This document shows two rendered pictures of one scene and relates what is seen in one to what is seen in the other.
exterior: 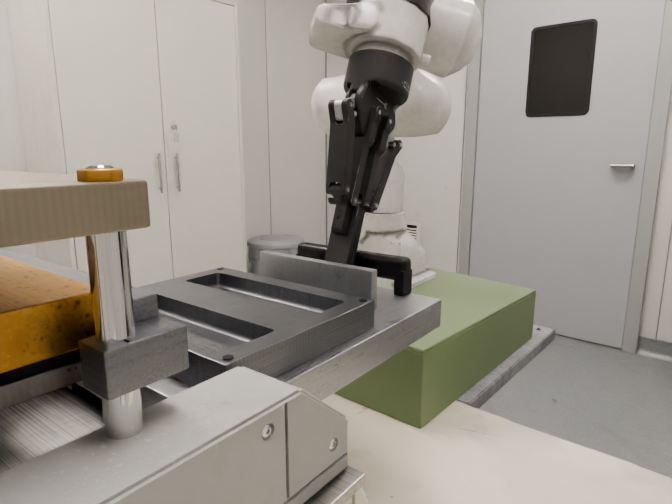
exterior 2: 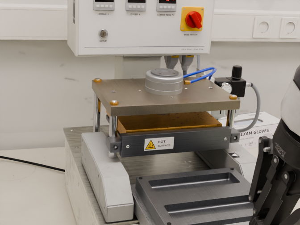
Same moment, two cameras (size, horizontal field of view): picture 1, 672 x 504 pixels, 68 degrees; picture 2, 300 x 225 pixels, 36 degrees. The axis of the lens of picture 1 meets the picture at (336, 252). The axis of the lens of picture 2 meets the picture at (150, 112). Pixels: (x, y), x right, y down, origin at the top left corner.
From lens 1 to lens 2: 93 cm
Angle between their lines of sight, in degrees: 116
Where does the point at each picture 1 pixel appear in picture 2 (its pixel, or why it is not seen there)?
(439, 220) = not seen: outside the picture
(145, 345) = (107, 139)
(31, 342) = (121, 131)
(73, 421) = not seen: hidden behind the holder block
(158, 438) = (104, 158)
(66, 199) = (106, 103)
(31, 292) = (133, 125)
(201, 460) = (94, 164)
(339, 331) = (155, 216)
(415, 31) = (286, 103)
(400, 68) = (277, 131)
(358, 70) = not seen: hidden behind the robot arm
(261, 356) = (140, 186)
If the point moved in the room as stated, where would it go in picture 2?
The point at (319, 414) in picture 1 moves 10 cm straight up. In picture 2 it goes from (103, 191) to (104, 139)
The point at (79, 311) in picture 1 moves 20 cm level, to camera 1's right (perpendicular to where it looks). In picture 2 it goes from (123, 131) to (47, 166)
